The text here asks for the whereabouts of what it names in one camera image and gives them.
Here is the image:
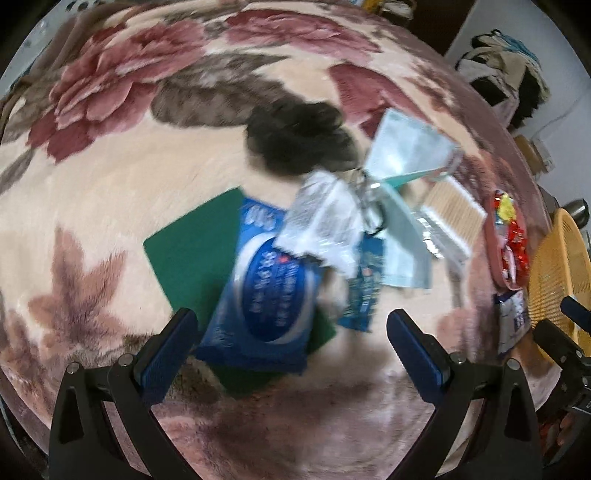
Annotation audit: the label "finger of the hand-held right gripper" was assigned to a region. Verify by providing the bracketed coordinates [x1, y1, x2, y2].
[560, 295, 591, 334]
[533, 318, 587, 370]

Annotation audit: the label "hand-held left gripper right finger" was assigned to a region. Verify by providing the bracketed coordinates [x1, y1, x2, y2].
[385, 308, 543, 480]

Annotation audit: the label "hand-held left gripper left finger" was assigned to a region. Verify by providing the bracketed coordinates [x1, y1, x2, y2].
[48, 307, 204, 480]

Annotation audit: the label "blue wet wipes pack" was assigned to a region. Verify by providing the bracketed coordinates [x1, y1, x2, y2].
[196, 198, 326, 374]

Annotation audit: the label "yellow plastic basket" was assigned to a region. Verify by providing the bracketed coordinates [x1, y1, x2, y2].
[526, 208, 591, 334]

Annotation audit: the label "white and blue tissue packet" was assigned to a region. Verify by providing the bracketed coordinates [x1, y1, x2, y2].
[493, 290, 530, 359]

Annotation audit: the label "narrow blue printed packet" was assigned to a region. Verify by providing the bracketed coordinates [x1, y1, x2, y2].
[335, 233, 386, 333]

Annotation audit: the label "red candy packets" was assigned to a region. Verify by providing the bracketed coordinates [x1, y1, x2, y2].
[501, 219, 531, 283]

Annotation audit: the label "pale green face mask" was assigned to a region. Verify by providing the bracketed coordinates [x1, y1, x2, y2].
[379, 182, 433, 290]

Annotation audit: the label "metal flask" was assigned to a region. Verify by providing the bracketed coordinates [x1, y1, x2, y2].
[566, 198, 591, 223]

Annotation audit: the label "pink tray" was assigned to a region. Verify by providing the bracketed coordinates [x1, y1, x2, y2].
[482, 189, 532, 292]

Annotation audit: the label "green cloth mat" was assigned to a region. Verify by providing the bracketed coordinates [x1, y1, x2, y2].
[143, 186, 338, 400]

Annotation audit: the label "clear cotton swab box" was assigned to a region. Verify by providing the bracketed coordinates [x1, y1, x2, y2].
[416, 178, 489, 260]

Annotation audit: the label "cardboard box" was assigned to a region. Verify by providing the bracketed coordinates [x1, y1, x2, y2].
[512, 135, 555, 174]

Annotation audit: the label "clear white mask packet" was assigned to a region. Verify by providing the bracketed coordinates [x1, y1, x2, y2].
[276, 170, 365, 278]

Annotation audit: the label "light blue mask pack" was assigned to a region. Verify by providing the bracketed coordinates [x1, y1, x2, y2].
[362, 108, 462, 185]

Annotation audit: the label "floral plush blanket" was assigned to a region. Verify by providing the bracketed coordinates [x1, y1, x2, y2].
[0, 0, 561, 476]

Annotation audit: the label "pile of clothes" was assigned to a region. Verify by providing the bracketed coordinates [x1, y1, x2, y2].
[455, 30, 552, 130]

